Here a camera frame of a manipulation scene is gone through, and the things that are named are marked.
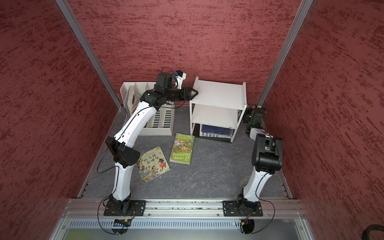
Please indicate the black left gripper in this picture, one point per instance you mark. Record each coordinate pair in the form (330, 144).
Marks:
(188, 93)

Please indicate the white two-tier bookshelf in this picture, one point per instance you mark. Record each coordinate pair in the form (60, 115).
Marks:
(219, 105)

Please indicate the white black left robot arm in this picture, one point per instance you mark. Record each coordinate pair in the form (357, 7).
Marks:
(168, 88)

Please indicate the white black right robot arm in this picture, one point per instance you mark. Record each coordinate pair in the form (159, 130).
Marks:
(267, 158)

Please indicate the blue book under shelf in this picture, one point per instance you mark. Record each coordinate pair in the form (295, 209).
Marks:
(215, 132)

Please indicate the green Treehouse book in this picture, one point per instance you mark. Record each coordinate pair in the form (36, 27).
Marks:
(182, 149)

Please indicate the colourful Chinese picture book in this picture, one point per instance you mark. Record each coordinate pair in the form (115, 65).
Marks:
(152, 164)

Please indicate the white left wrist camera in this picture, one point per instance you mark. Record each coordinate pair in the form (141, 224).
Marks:
(180, 77)

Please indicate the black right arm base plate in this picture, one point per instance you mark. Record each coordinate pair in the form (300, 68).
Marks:
(245, 208)

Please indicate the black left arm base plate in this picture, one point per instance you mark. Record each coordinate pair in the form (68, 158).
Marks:
(125, 208)

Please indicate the right aluminium corner post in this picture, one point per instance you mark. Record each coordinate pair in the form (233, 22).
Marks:
(292, 33)

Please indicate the aluminium corner post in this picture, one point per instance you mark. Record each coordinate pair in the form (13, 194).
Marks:
(292, 33)
(80, 35)

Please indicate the left aluminium corner post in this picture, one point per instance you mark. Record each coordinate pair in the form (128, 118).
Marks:
(80, 35)

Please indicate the aluminium front rail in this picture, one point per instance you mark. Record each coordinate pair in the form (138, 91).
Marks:
(185, 209)

